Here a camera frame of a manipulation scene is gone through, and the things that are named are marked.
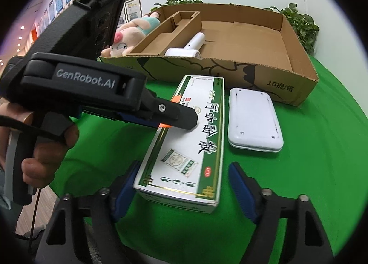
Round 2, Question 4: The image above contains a bushy green potted plant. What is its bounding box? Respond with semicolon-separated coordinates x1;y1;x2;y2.
149;0;203;13

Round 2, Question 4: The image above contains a leafy green potted plant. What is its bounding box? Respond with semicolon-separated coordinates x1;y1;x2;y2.
264;3;320;55

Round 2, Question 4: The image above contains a green and white medicine box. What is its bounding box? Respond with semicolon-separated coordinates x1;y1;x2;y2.
133;75;225;214

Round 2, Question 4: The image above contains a small cardboard insert box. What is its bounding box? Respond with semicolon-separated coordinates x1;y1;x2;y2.
127;10;202;57

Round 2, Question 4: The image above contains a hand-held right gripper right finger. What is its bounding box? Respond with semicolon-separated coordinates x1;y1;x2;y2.
228;161;334;264

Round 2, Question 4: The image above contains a pink pig plush toy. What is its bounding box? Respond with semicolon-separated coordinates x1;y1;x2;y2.
101;12;162;58

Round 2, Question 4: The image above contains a large shallow cardboard box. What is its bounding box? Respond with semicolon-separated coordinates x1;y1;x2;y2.
99;3;320;107

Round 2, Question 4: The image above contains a green tablecloth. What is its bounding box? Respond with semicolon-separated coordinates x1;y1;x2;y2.
48;54;368;264

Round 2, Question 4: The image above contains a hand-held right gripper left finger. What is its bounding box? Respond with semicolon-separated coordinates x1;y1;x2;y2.
37;160;142;264

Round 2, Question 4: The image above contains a person's left hand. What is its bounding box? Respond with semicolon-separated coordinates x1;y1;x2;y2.
0;102;80;189

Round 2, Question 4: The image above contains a white flat plastic device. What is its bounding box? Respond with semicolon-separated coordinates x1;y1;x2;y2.
227;87;285;153

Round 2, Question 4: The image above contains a white handheld lint remover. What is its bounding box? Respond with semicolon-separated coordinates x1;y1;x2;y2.
164;32;205;60

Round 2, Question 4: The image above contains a black cable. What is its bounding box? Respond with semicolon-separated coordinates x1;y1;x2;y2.
0;115;63;254

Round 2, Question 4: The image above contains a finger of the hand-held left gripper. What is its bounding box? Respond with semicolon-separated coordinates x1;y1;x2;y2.
140;89;199;131
78;107;162;128

